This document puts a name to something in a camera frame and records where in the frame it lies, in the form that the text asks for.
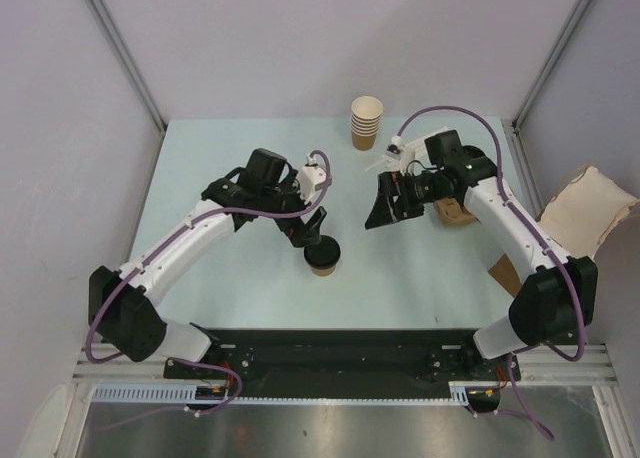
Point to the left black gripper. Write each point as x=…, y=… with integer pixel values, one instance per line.
x=301, y=234

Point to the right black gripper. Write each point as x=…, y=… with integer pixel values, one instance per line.
x=386, y=210

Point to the black plastic cup lid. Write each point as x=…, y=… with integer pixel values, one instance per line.
x=323, y=255

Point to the brown paper coffee cup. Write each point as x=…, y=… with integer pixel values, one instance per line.
x=323, y=271

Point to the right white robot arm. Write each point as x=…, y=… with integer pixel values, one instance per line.
x=558, y=290

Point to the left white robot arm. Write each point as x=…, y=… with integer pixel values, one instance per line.
x=123, y=303

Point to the brown paper takeout bag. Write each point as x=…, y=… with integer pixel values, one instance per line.
x=585, y=211

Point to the bundle of white straws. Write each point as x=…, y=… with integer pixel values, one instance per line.
x=418, y=145

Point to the brown cardboard cup carrier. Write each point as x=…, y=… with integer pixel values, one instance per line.
x=452, y=214

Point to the stack of brown paper cups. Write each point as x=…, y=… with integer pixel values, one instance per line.
x=366, y=112

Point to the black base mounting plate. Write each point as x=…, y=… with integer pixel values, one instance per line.
x=345, y=363

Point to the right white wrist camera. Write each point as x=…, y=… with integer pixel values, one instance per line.
x=398, y=155

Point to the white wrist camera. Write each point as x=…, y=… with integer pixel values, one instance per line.
x=398, y=155
x=311, y=178

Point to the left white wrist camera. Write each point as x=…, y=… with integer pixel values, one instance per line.
x=311, y=178

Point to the white slotted cable duct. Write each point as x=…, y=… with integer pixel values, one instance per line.
x=194, y=395

